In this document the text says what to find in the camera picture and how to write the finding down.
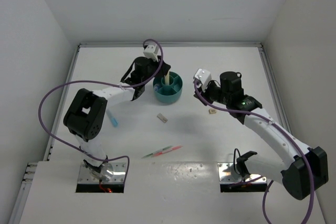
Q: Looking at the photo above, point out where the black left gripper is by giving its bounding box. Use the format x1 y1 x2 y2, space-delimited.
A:
142 56 170 84

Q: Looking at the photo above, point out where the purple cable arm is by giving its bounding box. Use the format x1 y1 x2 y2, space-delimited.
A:
193 79 316 224
38 38 165 180

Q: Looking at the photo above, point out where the green pen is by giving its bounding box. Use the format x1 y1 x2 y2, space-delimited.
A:
142 145 173 159

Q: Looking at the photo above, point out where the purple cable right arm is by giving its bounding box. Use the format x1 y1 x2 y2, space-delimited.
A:
193 79 316 224

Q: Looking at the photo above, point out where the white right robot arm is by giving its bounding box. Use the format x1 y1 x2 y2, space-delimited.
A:
194 70 329 200

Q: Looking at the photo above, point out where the metal base plate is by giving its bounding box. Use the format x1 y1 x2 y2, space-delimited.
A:
77 162 127 185
217 162 267 185

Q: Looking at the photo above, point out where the clear blue glue stick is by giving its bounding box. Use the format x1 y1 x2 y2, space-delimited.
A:
153 84 161 92

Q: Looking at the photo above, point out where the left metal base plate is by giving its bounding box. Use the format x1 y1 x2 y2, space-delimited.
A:
77 162 127 185

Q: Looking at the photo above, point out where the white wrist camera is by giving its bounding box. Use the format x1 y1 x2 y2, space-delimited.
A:
143 44 159 62
193 68 212 92

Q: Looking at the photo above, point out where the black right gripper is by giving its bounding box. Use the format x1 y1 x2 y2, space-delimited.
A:
194 80 230 105

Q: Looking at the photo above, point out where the blue highlighter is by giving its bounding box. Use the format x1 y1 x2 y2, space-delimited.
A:
106 110 118 127

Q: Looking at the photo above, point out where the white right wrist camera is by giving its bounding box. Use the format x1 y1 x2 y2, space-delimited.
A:
193 68 212 92

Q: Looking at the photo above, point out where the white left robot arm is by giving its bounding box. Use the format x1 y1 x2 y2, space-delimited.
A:
63 57 171 173

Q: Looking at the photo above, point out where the teal round divided organizer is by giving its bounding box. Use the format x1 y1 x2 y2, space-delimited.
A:
153 72 183 104

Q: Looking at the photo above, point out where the pink pen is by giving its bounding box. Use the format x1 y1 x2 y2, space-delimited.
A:
153 145 183 157

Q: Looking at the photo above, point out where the yellow highlighter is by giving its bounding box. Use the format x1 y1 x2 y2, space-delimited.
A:
164 71 170 86

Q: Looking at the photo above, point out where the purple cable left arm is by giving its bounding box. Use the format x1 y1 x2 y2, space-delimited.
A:
38 38 165 180

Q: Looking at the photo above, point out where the small beige eraser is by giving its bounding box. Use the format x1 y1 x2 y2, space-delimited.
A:
208 109 216 114

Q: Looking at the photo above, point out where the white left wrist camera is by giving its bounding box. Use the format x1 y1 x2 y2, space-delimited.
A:
143 44 159 62

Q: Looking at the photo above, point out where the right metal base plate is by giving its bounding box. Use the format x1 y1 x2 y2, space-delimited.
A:
217 162 267 185

